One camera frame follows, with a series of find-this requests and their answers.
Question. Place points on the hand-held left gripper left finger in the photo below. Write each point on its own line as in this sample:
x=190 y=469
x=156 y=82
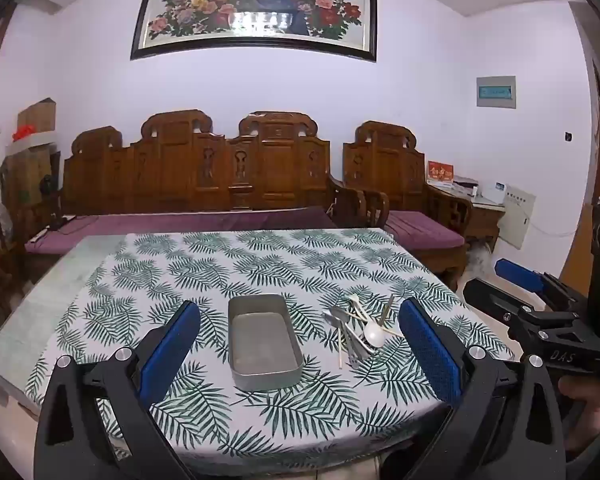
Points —
x=172 y=355

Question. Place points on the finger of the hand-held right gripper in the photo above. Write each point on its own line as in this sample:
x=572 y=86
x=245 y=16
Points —
x=490 y=302
x=520 y=272

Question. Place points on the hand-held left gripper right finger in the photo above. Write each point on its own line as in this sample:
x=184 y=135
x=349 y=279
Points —
x=430 y=355

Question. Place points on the wooden chopsticks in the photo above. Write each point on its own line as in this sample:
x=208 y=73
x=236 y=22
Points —
x=390 y=331

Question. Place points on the cream plastic spoon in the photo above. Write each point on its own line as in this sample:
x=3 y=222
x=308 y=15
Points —
x=375 y=336

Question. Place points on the olive green chopstick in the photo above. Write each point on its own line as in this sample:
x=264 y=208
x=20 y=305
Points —
x=386 y=310

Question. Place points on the metal fork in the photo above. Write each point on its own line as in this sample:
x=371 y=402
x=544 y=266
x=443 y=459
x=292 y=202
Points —
x=352 y=352

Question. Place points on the rectangular metal tin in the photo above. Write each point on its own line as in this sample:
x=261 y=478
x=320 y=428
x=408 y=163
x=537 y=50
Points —
x=260 y=330

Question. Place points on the metal spoon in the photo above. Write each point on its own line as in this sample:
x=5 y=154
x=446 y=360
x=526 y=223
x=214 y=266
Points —
x=338 y=316

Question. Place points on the person's right hand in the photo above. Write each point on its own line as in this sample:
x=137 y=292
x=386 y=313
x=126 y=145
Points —
x=590 y=410

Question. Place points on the plastic bag beside armchair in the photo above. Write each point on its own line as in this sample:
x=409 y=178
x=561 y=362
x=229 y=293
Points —
x=477 y=260

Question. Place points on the white metal panel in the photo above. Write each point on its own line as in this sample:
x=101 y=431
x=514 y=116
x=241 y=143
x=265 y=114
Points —
x=517 y=217

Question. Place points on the wooden side table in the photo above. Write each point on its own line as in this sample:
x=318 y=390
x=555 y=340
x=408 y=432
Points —
x=485 y=217

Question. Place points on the small white box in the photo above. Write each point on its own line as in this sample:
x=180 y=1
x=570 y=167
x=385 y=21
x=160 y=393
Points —
x=497 y=192

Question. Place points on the leaf print tablecloth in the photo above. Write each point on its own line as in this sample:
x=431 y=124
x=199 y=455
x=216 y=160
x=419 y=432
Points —
x=205 y=270

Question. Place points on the white printer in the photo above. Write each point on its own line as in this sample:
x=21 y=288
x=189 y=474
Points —
x=465 y=187

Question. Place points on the small purple seat cushion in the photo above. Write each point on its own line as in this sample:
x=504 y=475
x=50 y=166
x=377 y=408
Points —
x=420 y=227

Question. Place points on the red gift box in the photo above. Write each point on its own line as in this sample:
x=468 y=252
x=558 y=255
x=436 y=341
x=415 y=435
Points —
x=440 y=172

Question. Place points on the carved wooden armchair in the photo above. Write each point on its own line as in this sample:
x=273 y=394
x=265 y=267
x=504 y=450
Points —
x=385 y=165

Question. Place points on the black power adapter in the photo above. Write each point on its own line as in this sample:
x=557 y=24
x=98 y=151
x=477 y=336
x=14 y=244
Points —
x=56 y=222

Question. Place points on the carved wooden sofa bench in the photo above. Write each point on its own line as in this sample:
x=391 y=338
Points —
x=180 y=170

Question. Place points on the large cardboard box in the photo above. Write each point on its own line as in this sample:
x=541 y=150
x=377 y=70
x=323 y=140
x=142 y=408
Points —
x=27 y=175

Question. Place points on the red plastic bag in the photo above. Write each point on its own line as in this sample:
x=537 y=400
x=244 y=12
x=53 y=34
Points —
x=24 y=132

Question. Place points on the brown cardboard box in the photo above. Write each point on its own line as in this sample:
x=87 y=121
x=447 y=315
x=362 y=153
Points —
x=37 y=115

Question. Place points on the framed peacock flower painting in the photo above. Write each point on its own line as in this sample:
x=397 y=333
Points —
x=260 y=5

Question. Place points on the grey wall electrical panel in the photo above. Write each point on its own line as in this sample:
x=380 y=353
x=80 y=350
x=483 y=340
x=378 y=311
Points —
x=496 y=92

